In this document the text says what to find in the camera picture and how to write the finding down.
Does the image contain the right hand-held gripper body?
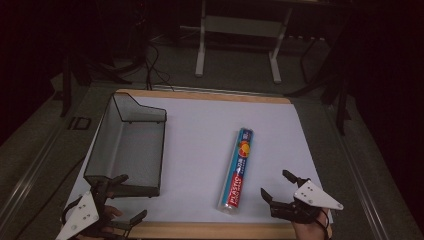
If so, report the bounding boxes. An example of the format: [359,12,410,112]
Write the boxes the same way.
[269,179,345,225]

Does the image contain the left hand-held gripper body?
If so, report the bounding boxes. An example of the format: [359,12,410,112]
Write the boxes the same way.
[54,179,116,240]

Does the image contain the person's left hand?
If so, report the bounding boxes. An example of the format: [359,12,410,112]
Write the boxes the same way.
[77,204,125,240]

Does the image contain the person's right hand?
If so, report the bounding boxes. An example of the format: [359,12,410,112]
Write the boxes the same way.
[291,208,333,240]

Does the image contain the blue and red foil box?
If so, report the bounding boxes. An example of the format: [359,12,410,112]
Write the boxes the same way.
[217,127,255,215]

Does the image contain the black stand leg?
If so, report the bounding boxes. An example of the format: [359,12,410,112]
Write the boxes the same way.
[334,74,352,137]

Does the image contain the white work mat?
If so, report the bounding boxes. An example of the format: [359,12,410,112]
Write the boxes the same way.
[64,95,334,225]

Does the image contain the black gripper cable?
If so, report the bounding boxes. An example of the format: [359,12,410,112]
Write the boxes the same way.
[313,209,330,240]

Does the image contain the black wire mesh tray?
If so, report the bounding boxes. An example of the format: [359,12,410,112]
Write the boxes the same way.
[82,92,168,199]

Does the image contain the black rectangular bracket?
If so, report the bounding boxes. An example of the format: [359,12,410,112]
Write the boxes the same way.
[67,116,92,131]

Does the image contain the black floor cables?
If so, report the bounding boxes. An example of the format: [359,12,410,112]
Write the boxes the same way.
[134,41,175,93]

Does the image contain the white metal stand frame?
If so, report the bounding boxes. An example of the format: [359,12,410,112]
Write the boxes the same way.
[194,0,295,85]

